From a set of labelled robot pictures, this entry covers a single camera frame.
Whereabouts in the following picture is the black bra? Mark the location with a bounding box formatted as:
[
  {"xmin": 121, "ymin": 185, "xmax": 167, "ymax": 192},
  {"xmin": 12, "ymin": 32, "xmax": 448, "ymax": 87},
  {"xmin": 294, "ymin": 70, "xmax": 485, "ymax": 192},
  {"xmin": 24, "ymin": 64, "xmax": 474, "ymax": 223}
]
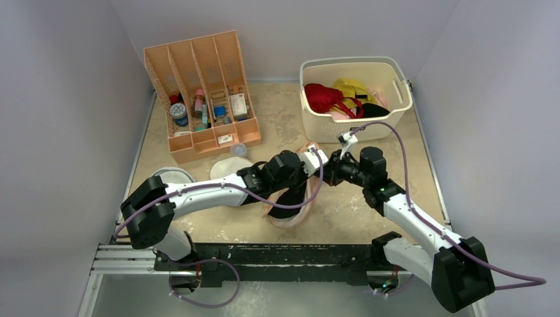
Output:
[{"xmin": 263, "ymin": 185, "xmax": 307, "ymax": 221}]

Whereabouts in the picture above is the strawberry print mesh laundry bag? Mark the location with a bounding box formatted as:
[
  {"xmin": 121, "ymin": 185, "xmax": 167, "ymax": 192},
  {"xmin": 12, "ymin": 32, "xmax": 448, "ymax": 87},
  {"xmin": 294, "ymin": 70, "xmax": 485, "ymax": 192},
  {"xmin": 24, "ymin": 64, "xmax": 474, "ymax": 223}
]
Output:
[{"xmin": 261, "ymin": 142, "xmax": 327, "ymax": 229}]

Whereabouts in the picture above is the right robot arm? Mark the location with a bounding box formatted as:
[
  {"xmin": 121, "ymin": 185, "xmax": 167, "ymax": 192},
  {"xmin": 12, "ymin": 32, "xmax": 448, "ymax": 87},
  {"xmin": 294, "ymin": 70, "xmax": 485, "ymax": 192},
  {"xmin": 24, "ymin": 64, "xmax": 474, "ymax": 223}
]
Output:
[{"xmin": 324, "ymin": 147, "xmax": 496, "ymax": 312}]

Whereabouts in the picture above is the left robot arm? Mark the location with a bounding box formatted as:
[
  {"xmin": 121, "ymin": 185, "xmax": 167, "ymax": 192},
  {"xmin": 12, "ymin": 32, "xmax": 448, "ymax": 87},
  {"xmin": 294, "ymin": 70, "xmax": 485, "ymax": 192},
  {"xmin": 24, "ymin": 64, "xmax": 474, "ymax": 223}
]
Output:
[{"xmin": 114, "ymin": 146, "xmax": 328, "ymax": 270}]

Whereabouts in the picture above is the white cylindrical mesh laundry bag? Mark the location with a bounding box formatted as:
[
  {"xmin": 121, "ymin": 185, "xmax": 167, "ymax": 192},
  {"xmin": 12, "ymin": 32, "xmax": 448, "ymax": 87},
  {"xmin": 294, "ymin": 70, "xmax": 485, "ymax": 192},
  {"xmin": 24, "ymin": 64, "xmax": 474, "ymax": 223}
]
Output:
[{"xmin": 209, "ymin": 157, "xmax": 254, "ymax": 180}]

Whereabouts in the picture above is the cream perforated laundry basket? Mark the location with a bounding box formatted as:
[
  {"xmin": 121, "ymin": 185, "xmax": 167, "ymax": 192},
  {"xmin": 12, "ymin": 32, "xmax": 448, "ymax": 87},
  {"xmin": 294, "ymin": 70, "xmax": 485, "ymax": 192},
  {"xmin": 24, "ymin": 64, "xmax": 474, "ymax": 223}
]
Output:
[{"xmin": 299, "ymin": 56, "xmax": 413, "ymax": 143}]

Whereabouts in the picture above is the flat white mesh bag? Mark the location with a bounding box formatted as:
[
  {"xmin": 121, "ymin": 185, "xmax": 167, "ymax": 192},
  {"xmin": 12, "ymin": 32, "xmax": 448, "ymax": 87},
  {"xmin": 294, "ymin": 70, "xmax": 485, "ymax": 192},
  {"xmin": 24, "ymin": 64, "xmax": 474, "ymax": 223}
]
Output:
[{"xmin": 152, "ymin": 166, "xmax": 196, "ymax": 184}]

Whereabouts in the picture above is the clear plastic round container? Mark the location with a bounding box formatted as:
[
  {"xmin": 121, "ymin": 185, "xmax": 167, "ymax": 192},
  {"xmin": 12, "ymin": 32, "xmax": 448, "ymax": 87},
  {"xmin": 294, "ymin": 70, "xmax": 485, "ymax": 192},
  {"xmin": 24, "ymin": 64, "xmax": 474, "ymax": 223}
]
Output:
[{"xmin": 230, "ymin": 143, "xmax": 247, "ymax": 158}]

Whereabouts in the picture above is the black garment in basket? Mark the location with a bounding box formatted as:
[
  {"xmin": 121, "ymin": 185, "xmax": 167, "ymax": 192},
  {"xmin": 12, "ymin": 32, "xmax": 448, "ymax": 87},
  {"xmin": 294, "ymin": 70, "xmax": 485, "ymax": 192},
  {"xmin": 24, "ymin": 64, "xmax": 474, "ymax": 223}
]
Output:
[{"xmin": 355, "ymin": 103, "xmax": 390, "ymax": 118}]

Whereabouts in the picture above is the small white box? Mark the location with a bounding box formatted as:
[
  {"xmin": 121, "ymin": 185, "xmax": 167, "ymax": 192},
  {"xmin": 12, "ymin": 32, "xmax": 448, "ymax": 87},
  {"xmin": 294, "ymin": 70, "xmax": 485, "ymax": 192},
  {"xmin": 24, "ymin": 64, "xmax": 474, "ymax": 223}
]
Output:
[{"xmin": 217, "ymin": 134, "xmax": 234, "ymax": 146}]

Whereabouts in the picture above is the red garment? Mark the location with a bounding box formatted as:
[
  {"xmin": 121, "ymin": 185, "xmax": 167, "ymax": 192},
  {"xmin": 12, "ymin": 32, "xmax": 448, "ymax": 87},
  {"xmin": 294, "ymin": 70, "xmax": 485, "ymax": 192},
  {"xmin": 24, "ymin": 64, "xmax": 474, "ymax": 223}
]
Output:
[{"xmin": 304, "ymin": 83, "xmax": 362, "ymax": 119}]

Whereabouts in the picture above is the white medicine box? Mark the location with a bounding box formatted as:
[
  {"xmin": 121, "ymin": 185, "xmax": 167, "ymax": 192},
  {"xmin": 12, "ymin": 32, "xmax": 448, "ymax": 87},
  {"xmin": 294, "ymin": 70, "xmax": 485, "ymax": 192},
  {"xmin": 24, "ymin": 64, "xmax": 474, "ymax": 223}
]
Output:
[{"xmin": 229, "ymin": 93, "xmax": 248, "ymax": 118}]

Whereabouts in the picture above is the pink garment in basket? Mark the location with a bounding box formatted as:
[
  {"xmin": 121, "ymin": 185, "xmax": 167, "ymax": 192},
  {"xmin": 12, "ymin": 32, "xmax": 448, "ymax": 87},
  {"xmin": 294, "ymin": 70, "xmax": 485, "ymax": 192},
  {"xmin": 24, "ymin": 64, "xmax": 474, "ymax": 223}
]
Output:
[{"xmin": 369, "ymin": 90, "xmax": 388, "ymax": 110}]

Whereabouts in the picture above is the yellow garment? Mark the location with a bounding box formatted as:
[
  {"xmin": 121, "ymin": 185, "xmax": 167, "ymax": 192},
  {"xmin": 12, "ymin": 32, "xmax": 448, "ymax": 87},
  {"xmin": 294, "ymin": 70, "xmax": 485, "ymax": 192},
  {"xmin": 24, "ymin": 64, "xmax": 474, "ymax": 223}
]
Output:
[{"xmin": 330, "ymin": 78, "xmax": 379, "ymax": 110}]

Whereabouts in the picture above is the pink bottle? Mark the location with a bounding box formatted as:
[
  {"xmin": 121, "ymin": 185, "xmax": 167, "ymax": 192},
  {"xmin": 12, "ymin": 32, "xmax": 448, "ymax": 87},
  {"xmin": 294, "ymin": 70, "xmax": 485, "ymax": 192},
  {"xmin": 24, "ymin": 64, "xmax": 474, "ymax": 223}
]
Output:
[{"xmin": 193, "ymin": 88, "xmax": 205, "ymax": 116}]

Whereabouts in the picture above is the orange plastic desk organizer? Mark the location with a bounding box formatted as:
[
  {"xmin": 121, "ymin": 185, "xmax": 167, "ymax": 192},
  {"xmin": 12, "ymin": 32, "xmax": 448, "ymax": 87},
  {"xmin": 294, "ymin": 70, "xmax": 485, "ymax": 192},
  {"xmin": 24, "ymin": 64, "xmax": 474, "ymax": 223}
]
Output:
[{"xmin": 143, "ymin": 30, "xmax": 262, "ymax": 164}]

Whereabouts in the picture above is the blue lid round tin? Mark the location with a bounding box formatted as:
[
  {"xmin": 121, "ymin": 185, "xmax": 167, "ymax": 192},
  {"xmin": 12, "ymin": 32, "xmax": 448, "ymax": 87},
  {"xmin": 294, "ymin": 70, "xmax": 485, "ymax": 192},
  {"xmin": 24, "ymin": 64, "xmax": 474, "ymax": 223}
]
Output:
[{"xmin": 169, "ymin": 102, "xmax": 189, "ymax": 127}]

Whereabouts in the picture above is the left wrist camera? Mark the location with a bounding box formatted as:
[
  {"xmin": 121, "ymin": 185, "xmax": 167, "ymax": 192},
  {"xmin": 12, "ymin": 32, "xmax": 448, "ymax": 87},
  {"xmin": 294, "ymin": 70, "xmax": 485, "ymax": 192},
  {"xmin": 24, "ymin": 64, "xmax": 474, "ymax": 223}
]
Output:
[{"xmin": 298, "ymin": 145, "xmax": 329, "ymax": 176}]

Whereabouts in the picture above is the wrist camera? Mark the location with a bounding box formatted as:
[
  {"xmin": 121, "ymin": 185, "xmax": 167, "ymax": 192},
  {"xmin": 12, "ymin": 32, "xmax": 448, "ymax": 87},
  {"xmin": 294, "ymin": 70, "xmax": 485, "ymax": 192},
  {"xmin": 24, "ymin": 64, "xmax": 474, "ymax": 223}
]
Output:
[
  {"xmin": 337, "ymin": 131, "xmax": 359, "ymax": 160},
  {"xmin": 298, "ymin": 145, "xmax": 329, "ymax": 176}
]

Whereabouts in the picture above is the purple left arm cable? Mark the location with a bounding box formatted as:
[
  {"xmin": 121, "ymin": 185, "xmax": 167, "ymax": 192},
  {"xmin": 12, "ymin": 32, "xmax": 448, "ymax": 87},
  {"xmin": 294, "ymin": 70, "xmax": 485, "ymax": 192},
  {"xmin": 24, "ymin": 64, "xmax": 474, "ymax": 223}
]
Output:
[{"xmin": 112, "ymin": 151, "xmax": 325, "ymax": 240}]

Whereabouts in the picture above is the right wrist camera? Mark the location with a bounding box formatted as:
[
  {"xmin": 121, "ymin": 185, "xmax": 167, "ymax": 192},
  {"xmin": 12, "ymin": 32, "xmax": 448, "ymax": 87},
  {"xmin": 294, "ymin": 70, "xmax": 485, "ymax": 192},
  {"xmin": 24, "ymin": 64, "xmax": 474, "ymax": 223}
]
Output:
[{"xmin": 337, "ymin": 131, "xmax": 359, "ymax": 160}]

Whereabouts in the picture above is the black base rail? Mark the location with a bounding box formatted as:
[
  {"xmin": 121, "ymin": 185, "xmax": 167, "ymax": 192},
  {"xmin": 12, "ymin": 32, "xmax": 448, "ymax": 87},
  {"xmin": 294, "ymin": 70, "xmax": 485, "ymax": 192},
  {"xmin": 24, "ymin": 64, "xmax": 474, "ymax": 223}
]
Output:
[{"xmin": 155, "ymin": 232, "xmax": 400, "ymax": 287}]

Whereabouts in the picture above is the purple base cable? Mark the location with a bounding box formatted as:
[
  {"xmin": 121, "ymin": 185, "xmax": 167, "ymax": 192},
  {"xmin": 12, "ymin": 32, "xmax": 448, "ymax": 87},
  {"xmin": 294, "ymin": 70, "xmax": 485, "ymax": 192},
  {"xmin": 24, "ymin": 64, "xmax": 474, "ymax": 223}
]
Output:
[{"xmin": 168, "ymin": 257, "xmax": 242, "ymax": 309}]

